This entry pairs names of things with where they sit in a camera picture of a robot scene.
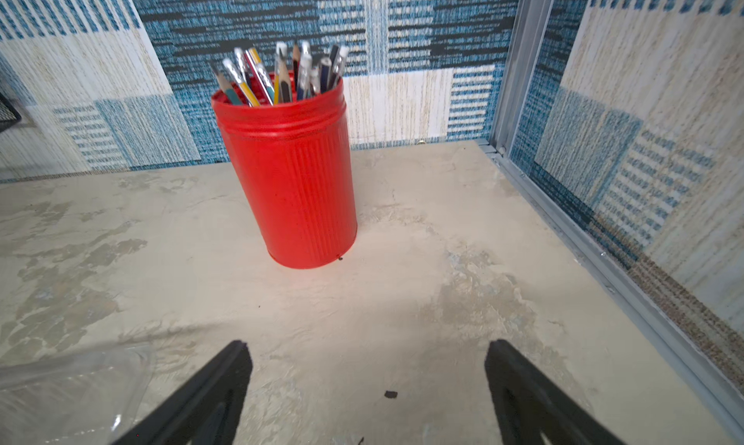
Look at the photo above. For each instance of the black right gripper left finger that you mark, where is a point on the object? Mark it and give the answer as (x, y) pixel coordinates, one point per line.
(204, 410)

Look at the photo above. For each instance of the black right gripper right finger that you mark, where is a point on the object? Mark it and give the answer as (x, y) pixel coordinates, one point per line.
(530, 408)

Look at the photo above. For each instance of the clear box of red grapes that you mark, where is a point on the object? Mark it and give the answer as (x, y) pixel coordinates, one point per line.
(91, 397)

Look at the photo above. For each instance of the red pencil cup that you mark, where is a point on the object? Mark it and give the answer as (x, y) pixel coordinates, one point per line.
(293, 162)

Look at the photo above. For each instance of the pencils in red cup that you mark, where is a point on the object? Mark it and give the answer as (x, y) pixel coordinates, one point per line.
(244, 80)

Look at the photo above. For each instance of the black wire mesh shelf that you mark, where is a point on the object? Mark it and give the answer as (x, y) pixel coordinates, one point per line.
(9, 115)

